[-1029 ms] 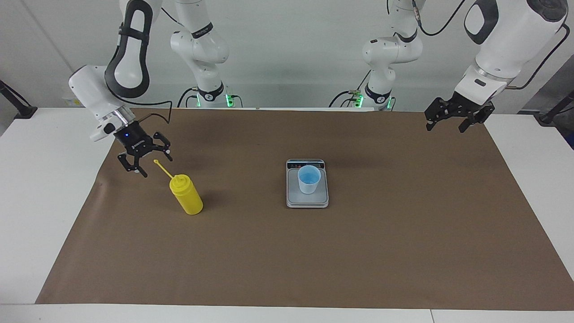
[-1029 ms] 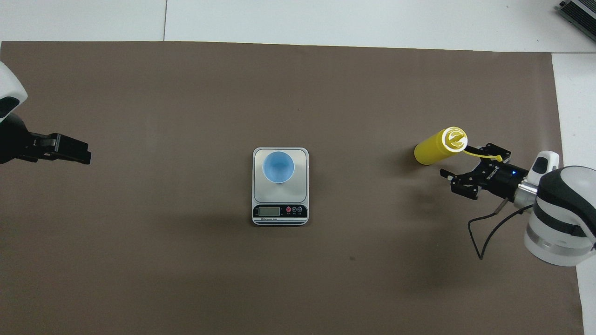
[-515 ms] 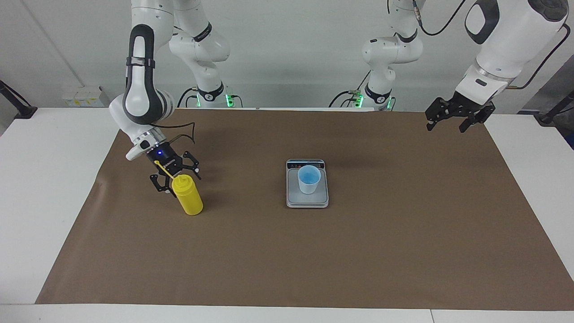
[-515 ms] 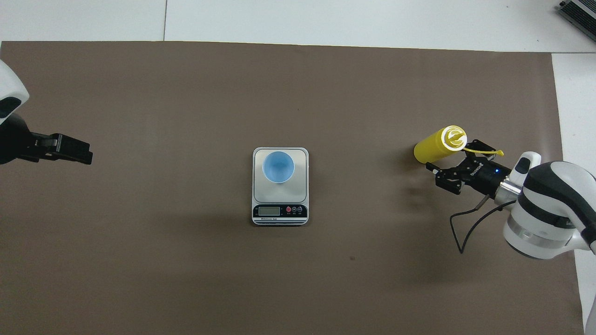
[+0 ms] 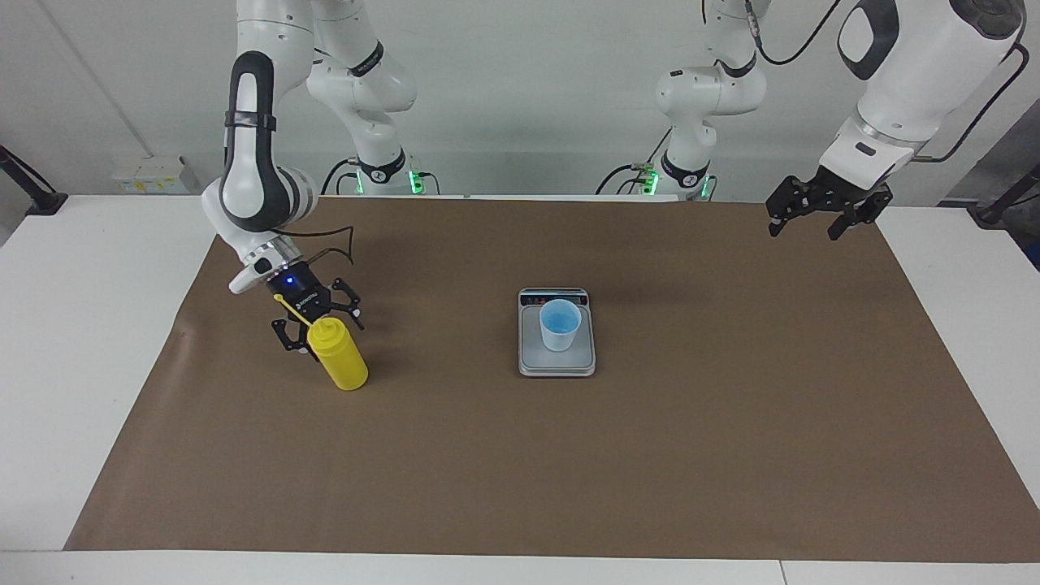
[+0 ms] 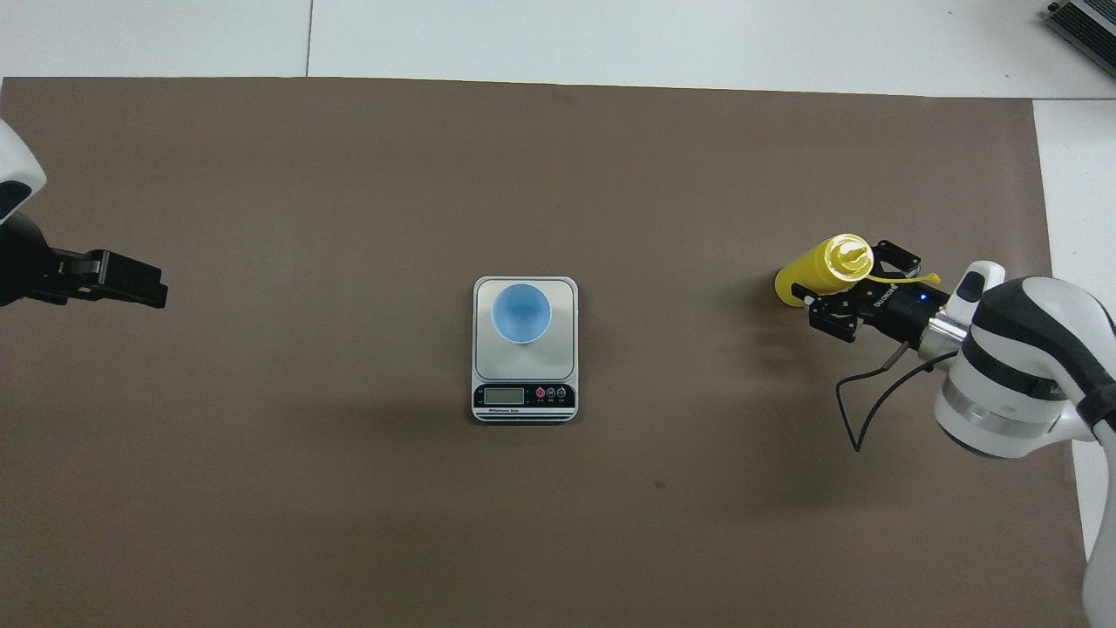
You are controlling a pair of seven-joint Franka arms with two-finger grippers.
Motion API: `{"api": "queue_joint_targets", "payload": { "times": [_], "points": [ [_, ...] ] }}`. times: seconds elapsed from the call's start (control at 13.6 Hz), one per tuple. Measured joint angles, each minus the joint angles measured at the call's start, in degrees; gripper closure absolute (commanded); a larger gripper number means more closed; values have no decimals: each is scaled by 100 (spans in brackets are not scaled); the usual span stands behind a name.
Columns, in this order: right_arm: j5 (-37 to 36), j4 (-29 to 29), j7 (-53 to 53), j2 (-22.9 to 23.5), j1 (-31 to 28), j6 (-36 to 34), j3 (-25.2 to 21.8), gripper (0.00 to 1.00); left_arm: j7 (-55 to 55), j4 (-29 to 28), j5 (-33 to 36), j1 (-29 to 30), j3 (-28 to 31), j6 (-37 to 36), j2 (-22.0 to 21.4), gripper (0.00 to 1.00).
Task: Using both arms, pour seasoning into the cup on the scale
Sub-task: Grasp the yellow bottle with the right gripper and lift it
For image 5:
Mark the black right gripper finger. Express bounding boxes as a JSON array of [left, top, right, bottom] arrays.
[[325, 279, 364, 330], [271, 318, 310, 355]]

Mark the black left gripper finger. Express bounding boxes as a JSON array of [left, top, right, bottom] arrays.
[[827, 187, 893, 241], [768, 175, 801, 238]]

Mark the yellow squeeze bottle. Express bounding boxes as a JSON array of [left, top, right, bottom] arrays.
[[274, 293, 370, 392]]

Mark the light blue paper cup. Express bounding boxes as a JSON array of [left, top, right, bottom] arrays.
[[539, 298, 583, 353]]

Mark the silver digital kitchen scale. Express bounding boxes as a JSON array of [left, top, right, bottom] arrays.
[[518, 288, 597, 379]]

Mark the black clamp stand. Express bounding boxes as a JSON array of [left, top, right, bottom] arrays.
[[967, 162, 1040, 227], [0, 145, 68, 216]]

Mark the brown table mat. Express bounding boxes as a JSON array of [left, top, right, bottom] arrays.
[[63, 195, 1040, 563]]

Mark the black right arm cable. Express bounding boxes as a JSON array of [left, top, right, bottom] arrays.
[[280, 226, 356, 269]]

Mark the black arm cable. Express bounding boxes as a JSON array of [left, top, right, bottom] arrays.
[[743, 0, 1031, 163], [280, 226, 356, 269]]

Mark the black base cable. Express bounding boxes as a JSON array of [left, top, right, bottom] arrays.
[[321, 157, 361, 197], [596, 126, 675, 196]]

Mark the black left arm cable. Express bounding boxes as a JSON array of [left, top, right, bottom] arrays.
[[743, 0, 1031, 163]]

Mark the white wall socket box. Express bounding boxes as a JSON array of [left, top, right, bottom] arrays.
[[112, 156, 202, 194]]

